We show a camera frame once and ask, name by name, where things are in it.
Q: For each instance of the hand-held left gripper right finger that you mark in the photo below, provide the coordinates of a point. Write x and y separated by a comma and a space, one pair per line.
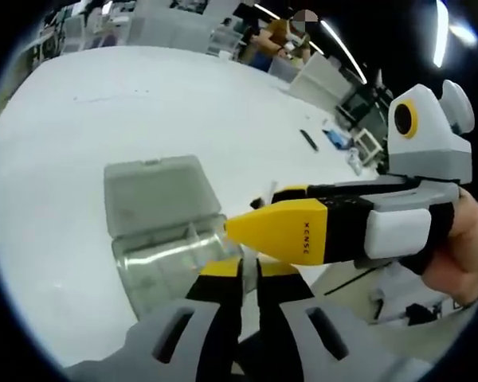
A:
283, 294

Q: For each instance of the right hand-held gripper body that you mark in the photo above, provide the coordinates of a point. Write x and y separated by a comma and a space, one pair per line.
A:
434, 155

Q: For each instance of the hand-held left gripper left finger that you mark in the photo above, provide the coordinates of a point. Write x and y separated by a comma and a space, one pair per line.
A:
219, 302

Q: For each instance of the grey transparent guide fixture box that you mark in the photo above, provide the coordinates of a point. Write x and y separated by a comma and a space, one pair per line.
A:
151, 191

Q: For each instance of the person's right hand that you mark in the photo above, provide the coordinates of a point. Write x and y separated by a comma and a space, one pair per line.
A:
470, 254

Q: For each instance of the small white framed box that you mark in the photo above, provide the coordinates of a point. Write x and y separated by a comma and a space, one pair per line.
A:
370, 146

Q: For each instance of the blue cloth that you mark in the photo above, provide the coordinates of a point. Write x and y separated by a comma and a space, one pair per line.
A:
335, 138

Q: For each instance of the black pen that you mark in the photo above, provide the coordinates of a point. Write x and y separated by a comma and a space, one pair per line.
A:
309, 140

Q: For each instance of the operator in white shirt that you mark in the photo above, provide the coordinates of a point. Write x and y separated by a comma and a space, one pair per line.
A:
390, 314

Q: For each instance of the small black clip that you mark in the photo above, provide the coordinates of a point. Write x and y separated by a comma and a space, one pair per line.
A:
424, 314

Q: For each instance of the stack of translucent bins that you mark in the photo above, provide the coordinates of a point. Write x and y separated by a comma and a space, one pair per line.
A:
163, 24

